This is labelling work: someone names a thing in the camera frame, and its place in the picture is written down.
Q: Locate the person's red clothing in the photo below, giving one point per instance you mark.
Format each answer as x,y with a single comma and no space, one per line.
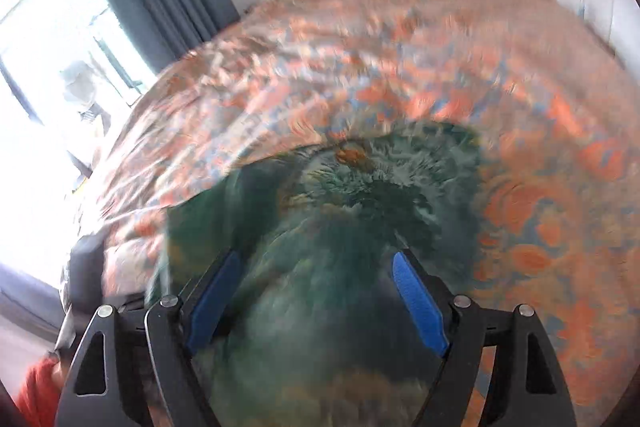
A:
42,392

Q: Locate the pale hanging laundry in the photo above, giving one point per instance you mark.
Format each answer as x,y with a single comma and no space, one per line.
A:
80,82

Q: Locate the balcony glass door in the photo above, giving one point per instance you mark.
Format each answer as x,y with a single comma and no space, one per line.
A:
50,82

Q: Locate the orange floral quilt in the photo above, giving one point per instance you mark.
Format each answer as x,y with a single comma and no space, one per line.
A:
350,67

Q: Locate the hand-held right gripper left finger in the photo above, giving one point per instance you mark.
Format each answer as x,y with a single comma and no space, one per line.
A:
215,302

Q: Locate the green printed padded jacket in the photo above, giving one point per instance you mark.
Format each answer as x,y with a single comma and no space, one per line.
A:
330,232

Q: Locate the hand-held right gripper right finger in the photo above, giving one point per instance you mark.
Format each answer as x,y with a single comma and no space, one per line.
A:
420,302

